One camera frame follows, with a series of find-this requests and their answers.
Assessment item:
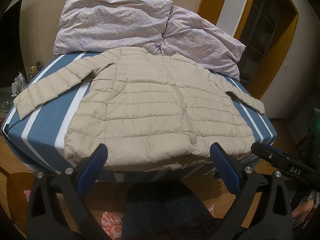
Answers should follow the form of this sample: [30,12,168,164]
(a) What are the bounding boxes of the wooden door frame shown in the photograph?
[197,0,298,99]

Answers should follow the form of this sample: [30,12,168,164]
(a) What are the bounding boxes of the person's right hand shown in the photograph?
[292,200,313,219]

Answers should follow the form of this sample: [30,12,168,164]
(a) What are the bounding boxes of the person's dark jeans legs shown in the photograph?
[121,180,217,239]

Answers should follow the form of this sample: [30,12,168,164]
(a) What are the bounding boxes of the lilac floral duvet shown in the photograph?
[53,0,245,80]

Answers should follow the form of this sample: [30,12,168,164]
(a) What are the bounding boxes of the cluttered bedside table items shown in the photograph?
[0,60,42,111]

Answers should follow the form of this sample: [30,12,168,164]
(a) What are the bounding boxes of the pink patterned slipper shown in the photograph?
[101,211,123,240]

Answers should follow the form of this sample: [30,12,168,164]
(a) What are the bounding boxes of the beige quilted down jacket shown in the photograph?
[14,47,265,171]

